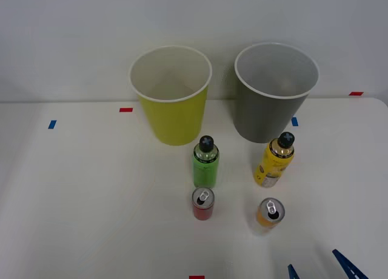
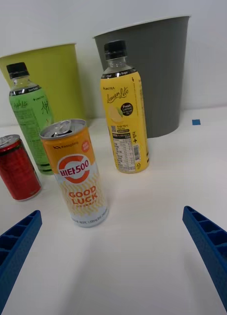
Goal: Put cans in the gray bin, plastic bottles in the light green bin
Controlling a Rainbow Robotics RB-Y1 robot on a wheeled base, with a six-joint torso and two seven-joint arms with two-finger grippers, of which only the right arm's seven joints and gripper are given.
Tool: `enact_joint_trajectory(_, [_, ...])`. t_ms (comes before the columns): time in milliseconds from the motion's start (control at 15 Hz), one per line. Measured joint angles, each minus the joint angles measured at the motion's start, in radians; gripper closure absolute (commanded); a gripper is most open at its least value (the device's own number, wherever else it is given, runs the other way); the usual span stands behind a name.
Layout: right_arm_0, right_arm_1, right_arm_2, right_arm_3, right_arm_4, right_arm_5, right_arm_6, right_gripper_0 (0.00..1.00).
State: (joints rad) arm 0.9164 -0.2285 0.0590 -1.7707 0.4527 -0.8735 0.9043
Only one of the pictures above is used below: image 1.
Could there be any yellow-green plastic waste bin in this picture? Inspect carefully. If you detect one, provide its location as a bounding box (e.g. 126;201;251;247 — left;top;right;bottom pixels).
129;44;213;147

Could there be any yellow label plastic bottle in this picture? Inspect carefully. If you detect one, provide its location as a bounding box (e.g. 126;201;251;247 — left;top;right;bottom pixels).
253;131;296;189

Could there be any grey plastic waste bin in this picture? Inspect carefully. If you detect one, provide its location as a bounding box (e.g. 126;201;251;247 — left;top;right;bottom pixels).
232;42;320;144

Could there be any green label plastic bottle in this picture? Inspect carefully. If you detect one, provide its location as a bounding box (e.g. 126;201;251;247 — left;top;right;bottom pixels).
192;135;219;189

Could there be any red drink can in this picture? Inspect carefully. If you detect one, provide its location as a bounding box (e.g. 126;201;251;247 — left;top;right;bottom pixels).
191;186;216;221

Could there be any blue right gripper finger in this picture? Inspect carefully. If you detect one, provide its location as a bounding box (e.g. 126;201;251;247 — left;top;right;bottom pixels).
332;249;370;279
287;263;301;279

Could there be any orange drink can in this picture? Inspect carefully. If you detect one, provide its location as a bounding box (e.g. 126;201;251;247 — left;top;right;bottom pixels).
256;197;286;230

